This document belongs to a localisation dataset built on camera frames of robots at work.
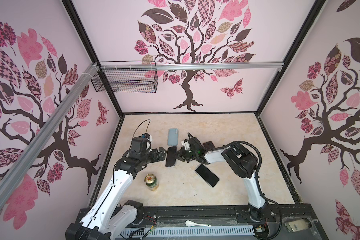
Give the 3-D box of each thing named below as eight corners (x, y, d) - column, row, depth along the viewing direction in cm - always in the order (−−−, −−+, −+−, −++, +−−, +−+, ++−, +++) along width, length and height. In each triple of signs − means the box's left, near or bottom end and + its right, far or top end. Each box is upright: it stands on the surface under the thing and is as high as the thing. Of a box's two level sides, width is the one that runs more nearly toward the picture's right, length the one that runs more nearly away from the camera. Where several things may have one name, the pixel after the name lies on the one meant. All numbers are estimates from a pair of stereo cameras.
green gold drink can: (148, 191, 84) (144, 184, 75) (149, 180, 87) (145, 173, 78) (158, 191, 84) (155, 184, 75) (159, 180, 87) (156, 173, 78)
